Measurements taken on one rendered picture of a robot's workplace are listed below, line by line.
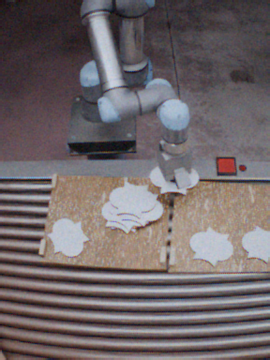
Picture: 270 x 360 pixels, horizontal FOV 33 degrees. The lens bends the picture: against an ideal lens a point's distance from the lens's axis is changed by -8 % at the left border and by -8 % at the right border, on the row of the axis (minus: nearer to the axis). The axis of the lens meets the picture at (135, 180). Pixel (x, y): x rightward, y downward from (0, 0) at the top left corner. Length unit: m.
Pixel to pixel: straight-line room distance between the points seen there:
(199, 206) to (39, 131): 1.78
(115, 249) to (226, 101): 1.95
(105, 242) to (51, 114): 1.84
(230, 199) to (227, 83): 1.88
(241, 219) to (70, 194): 0.59
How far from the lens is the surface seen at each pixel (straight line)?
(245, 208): 1.62
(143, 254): 1.52
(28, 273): 1.57
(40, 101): 3.39
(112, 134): 1.80
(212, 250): 1.52
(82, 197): 1.65
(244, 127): 3.13
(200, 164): 1.74
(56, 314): 1.49
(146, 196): 1.57
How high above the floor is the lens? 2.29
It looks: 54 degrees down
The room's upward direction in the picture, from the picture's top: 5 degrees counter-clockwise
